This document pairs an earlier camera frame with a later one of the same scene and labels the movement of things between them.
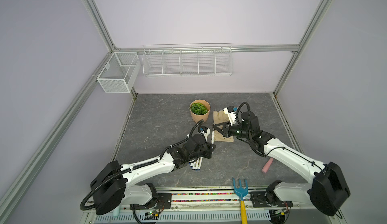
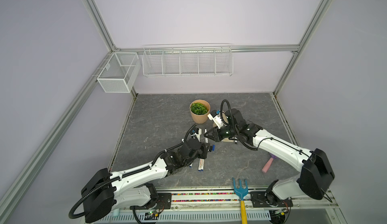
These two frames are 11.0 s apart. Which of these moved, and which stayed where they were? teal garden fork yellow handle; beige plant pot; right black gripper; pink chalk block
Moved: right black gripper
Stayed: beige plant pot; teal garden fork yellow handle; pink chalk block
